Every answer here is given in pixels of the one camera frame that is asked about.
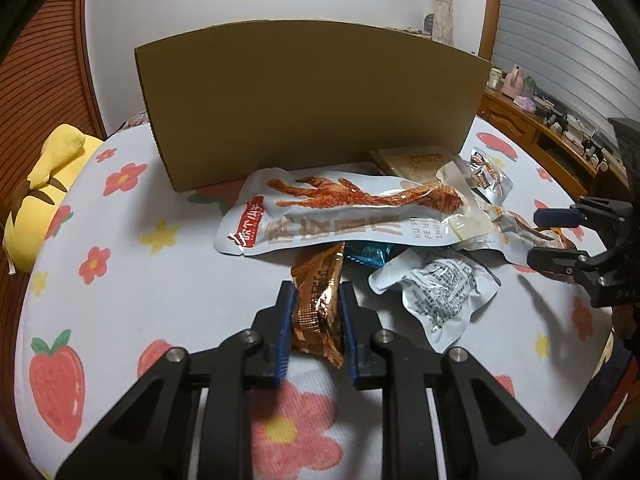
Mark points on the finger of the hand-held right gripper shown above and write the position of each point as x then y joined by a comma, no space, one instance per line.
550,260
555,217

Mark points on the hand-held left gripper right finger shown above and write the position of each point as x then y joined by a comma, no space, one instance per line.
350,340

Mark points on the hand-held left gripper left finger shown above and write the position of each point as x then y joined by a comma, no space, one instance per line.
285,330

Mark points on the copper foil snack packet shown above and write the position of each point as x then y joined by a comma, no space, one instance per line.
315,300

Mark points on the white orange-print snack packet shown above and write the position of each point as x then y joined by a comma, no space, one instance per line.
510,232

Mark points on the brown snack packet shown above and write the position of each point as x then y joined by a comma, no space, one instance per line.
410,162

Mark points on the brown cardboard box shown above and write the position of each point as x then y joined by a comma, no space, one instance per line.
300,100

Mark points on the silver orange-print snack packet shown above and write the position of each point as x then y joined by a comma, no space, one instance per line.
487,180

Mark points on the blue foil snack packet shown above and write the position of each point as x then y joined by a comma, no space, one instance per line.
367,255

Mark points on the crumpled white grey-text packet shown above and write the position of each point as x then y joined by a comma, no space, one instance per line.
445,300

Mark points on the wooden cabinet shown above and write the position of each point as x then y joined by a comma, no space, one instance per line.
515,120

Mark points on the large white chicken snack packet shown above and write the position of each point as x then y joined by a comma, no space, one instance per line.
350,225

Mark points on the purple pouch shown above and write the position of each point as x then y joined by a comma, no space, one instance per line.
525,103

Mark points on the pink figurine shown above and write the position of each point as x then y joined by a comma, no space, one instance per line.
514,82

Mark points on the dark printed clothing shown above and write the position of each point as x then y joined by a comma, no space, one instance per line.
600,400

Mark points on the white window blinds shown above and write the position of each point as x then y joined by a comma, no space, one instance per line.
550,35

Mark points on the beige curtain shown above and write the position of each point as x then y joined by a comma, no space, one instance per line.
442,0

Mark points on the yellow plush toy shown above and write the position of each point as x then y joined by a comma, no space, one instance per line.
45,175

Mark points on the ribbed wooden headboard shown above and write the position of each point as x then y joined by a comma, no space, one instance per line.
45,70

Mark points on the wooden window frame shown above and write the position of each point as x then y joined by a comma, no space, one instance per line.
492,0

